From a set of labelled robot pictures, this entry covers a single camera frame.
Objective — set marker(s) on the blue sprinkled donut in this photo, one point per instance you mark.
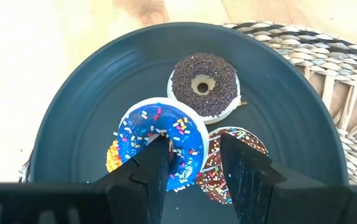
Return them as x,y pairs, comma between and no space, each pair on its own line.
153,124

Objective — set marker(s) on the black round plate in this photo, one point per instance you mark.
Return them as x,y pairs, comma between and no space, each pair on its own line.
103,93

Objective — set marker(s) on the chocolate donut coloured sprinkles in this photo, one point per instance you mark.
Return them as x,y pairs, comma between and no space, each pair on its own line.
212,174

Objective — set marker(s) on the orange sprinkled donut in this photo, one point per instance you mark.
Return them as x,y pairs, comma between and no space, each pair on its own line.
112,157

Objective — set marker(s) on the brown chocolate sprinkle donut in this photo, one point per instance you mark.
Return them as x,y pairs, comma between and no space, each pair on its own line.
209,93

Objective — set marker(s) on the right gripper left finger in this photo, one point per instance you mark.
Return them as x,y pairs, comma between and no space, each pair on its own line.
140,186

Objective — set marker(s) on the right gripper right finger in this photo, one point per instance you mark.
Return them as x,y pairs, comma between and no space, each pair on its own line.
253,180

